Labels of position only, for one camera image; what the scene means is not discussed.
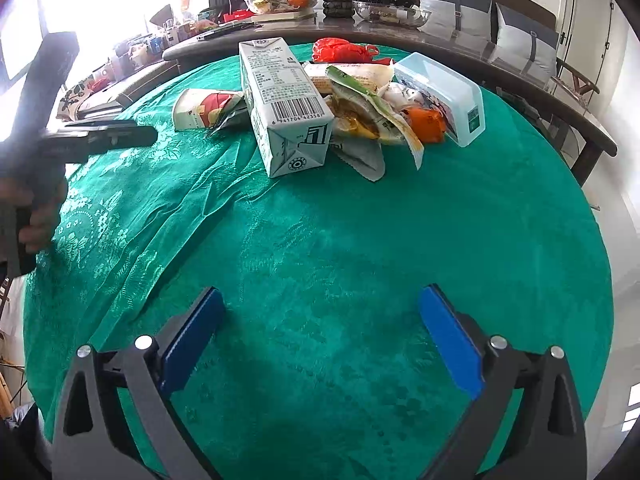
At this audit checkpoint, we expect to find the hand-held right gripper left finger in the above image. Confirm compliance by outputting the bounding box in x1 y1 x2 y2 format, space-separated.
50 287 226 480

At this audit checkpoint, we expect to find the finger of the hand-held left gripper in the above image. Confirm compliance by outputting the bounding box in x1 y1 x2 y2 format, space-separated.
42 126 159 155
64 118 138 129

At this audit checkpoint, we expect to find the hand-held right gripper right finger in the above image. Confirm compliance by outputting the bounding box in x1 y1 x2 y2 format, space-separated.
419 284 588 480

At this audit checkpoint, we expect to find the white green milk carton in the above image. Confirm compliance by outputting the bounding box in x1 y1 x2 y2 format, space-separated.
238 37 335 178

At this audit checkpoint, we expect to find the clear plastic container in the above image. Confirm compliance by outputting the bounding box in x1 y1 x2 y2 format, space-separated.
393 52 486 148

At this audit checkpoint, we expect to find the person's left hand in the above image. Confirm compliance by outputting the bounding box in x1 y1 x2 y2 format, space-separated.
17 180 69 254

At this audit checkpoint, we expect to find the row of bottles and jars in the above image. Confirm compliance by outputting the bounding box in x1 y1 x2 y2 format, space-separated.
65 2 221 111

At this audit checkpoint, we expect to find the red and white packet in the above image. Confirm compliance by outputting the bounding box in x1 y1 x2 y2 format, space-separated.
172 88 246 132

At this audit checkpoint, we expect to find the silver snack wrapper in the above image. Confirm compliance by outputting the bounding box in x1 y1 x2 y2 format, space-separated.
207 104 252 139

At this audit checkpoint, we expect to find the black remote control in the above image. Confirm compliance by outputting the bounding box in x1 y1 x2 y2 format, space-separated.
196 24 252 42

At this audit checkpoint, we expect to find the green patterned tablecloth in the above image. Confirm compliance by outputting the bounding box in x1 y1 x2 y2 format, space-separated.
22 42 613 480

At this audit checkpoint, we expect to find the grey white wrapper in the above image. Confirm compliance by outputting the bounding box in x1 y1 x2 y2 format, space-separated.
331 137 387 182

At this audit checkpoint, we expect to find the glass bowl with fruit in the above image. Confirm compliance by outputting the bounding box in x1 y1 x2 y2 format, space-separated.
245 0 322 16

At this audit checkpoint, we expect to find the yellow snack wrapper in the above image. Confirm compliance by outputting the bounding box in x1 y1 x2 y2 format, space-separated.
327 97 382 142

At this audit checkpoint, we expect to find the green white snack wrapper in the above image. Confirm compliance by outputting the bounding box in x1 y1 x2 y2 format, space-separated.
326 65 426 171

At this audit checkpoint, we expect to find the red plastic bag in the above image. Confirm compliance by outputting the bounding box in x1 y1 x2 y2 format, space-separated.
312 37 392 66

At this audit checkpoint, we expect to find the white long food packet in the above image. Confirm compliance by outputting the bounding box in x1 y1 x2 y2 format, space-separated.
301 61 396 97

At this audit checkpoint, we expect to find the dark wooden table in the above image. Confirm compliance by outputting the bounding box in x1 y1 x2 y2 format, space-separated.
162 10 619 187

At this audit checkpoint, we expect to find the glass bowl with dark snacks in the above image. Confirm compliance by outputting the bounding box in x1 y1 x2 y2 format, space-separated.
352 0 432 29

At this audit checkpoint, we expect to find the grey white cushion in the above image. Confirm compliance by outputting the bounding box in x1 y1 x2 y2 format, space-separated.
492 2 559 77
415 0 494 42

